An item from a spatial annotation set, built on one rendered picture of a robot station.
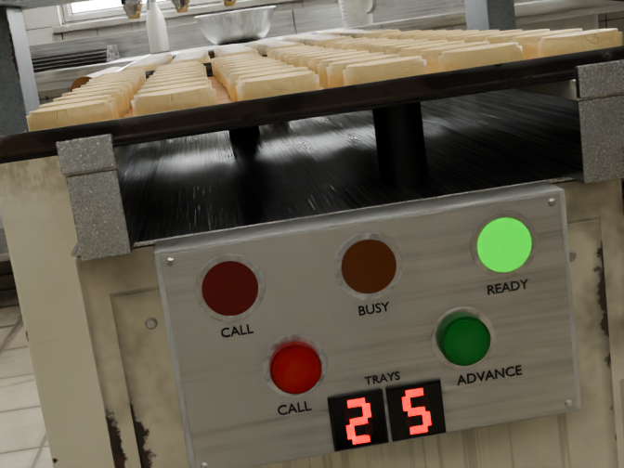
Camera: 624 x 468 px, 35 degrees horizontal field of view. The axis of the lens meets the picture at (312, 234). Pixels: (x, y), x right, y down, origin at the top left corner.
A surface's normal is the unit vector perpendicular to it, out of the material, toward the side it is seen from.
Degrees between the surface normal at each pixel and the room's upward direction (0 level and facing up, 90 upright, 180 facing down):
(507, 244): 90
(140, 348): 90
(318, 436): 90
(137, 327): 90
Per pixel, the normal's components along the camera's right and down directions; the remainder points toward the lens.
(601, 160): 0.11, 0.20
